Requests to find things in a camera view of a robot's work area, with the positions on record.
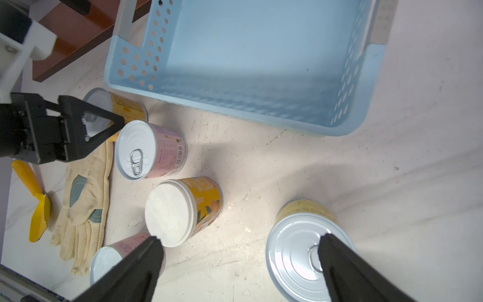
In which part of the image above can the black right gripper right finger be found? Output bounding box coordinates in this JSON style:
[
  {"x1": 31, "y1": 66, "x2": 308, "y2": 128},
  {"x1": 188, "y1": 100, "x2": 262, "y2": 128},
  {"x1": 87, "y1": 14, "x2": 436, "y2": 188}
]
[{"x1": 318, "y1": 234, "x2": 413, "y2": 301}]

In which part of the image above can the orange can white lid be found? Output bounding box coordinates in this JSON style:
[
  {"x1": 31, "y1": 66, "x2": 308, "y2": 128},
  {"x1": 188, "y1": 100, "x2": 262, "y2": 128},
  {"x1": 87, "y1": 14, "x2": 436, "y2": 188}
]
[{"x1": 145, "y1": 176, "x2": 224, "y2": 248}]

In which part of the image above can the brown wooden riser shelf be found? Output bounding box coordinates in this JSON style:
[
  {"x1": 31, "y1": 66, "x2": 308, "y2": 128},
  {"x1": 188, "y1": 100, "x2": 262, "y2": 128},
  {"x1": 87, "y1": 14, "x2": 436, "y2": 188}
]
[{"x1": 31, "y1": 0, "x2": 152, "y2": 83}]

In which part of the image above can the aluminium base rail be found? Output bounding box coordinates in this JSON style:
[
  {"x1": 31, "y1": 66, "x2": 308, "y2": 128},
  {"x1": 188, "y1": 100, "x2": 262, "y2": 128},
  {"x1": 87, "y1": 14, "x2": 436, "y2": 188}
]
[{"x1": 1, "y1": 265, "x2": 69, "y2": 302}]

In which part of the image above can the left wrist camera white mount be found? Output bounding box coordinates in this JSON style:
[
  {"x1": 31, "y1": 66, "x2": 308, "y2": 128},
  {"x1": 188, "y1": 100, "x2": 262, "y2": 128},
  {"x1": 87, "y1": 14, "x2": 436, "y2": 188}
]
[{"x1": 1, "y1": 3, "x2": 57, "y2": 104}]

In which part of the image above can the tan label can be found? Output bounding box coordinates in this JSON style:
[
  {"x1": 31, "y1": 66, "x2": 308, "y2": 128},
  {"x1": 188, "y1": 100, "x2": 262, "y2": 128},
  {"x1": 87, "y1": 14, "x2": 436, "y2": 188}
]
[{"x1": 265, "y1": 199, "x2": 356, "y2": 301}]

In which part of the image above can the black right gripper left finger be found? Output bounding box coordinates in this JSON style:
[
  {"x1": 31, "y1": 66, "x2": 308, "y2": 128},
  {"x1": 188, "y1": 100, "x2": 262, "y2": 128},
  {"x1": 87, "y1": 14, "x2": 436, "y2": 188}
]
[{"x1": 75, "y1": 237, "x2": 165, "y2": 301}]

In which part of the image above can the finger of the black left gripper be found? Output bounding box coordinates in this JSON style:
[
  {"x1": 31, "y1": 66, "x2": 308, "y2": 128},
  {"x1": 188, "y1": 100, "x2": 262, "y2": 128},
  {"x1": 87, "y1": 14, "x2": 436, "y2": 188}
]
[{"x1": 58, "y1": 95, "x2": 125, "y2": 161}]

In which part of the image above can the yellow label can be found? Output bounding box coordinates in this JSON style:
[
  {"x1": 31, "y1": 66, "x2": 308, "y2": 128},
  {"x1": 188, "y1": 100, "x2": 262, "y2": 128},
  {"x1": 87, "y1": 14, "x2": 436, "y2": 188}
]
[{"x1": 83, "y1": 88, "x2": 148, "y2": 137}]

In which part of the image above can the pink label can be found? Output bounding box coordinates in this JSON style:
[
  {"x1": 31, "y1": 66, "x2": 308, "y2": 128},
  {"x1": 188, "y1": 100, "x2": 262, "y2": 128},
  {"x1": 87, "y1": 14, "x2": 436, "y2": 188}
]
[
  {"x1": 89, "y1": 231, "x2": 151, "y2": 286},
  {"x1": 114, "y1": 120, "x2": 188, "y2": 181}
]

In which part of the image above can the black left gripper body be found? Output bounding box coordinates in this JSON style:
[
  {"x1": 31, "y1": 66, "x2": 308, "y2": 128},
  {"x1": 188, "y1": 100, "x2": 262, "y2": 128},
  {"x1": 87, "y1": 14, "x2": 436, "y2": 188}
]
[{"x1": 1, "y1": 93, "x2": 69, "y2": 165}]

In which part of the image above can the cream work glove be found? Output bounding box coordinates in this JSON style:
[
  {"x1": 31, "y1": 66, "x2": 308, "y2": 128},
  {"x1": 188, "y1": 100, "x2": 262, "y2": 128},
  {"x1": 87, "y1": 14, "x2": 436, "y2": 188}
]
[{"x1": 51, "y1": 142, "x2": 114, "y2": 276}]

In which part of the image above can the light blue plastic basket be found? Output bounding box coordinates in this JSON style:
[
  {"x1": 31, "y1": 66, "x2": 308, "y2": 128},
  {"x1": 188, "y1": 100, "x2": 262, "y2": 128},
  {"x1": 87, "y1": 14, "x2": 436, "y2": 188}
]
[{"x1": 104, "y1": 0, "x2": 397, "y2": 136}]

